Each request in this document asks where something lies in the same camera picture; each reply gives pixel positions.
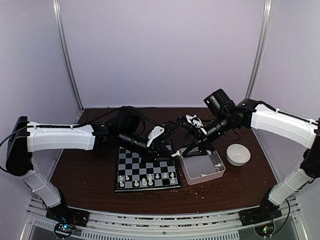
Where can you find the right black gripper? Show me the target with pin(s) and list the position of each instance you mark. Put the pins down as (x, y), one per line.
(201, 142)

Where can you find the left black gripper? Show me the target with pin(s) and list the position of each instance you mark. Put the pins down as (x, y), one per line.
(153, 153)

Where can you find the twelfth white chess piece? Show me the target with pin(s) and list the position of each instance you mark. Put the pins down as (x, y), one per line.
(176, 154)

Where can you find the eleventh white chess piece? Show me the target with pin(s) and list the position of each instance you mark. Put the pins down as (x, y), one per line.
(144, 182)

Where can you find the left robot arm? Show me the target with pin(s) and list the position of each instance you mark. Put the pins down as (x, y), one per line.
(125, 126)

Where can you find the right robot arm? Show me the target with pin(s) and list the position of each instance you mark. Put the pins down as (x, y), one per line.
(258, 115)

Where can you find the pink plastic basket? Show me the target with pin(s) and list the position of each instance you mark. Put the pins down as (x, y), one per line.
(192, 167)

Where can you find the black white chessboard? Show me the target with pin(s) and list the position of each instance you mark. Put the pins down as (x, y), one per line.
(130, 164)

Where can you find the white ceramic bowl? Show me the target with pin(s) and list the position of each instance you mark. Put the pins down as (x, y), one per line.
(238, 155)

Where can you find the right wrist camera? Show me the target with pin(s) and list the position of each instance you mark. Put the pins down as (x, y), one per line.
(189, 122)

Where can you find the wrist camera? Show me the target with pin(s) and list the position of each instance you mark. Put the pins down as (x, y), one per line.
(159, 132)
(189, 122)

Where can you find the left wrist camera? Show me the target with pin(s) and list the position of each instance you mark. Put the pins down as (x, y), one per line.
(159, 132)

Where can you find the front aluminium rail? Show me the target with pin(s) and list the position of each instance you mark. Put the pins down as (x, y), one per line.
(219, 225)

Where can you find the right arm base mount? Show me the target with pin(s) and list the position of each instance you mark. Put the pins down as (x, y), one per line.
(261, 217)

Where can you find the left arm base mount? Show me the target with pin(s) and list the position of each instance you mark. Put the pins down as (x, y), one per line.
(67, 220)

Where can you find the right aluminium frame post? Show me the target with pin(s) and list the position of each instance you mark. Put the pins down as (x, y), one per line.
(261, 47)

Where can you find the aluminium frame post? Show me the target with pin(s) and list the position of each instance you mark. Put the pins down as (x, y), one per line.
(65, 52)
(261, 47)

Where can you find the left aluminium frame post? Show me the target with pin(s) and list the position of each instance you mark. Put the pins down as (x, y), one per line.
(65, 52)

